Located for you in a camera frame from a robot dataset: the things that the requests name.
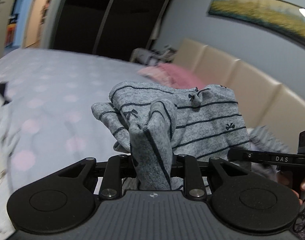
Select beige padded headboard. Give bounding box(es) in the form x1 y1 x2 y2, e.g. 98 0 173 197
173 38 305 152

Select grey pink-dotted bed sheet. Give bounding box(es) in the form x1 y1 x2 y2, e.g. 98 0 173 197
0 49 146 239

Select pink pillow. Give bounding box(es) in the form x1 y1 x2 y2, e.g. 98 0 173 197
138 63 206 89

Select person right hand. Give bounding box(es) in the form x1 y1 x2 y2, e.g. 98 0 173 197
276 171 305 192

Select framed yellow field painting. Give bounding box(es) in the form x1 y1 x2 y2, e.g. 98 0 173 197
208 0 305 47

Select grey bedside table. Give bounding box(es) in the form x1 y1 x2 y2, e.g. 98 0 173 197
129 45 177 66

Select dark sliding wardrobe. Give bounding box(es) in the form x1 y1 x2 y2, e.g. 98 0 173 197
50 0 170 61

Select grey striped bow shirt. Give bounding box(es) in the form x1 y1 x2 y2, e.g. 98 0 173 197
91 81 290 190

